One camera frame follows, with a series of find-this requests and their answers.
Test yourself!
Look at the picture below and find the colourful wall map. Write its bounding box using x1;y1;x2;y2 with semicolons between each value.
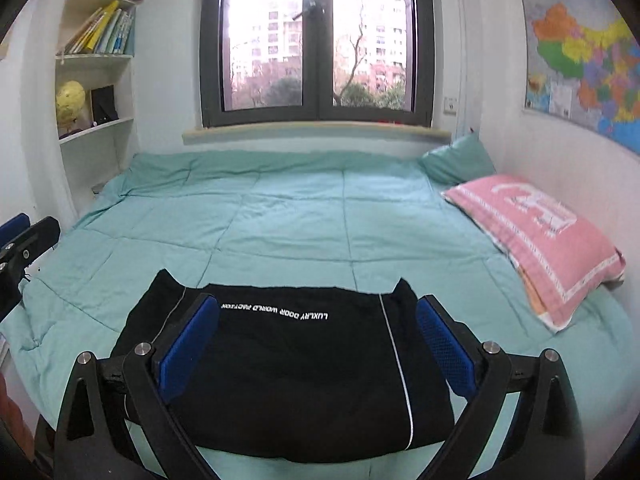
520;0;640;155

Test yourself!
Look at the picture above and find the yellow globe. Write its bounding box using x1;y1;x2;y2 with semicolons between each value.
55;80;87;135

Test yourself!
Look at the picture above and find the pink pillow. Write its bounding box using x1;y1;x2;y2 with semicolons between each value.
442;175;627;334

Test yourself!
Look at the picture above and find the black hoodie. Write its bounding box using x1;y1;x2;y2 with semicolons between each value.
109;269;456;464

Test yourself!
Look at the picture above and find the teal pillow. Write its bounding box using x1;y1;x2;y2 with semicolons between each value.
417;132;497;186

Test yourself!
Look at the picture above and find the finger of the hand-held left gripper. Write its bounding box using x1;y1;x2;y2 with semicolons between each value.
0;212;32;247
0;216;62;322

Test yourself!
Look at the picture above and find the dark framed window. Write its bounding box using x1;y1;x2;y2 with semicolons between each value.
199;0;434;129

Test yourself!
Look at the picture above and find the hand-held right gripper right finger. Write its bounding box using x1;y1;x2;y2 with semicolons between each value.
414;294;587;480

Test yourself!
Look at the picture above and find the row of leaning books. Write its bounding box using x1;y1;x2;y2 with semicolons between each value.
56;0;136;56

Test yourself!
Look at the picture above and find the black box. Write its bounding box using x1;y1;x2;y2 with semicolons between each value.
90;85;120;124

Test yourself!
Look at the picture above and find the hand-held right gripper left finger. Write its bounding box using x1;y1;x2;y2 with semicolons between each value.
52;292;221;480

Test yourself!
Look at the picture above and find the teal quilt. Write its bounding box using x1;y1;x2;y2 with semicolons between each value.
0;150;637;480

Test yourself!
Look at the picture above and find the white bookshelf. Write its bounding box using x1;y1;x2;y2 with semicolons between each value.
52;0;151;218

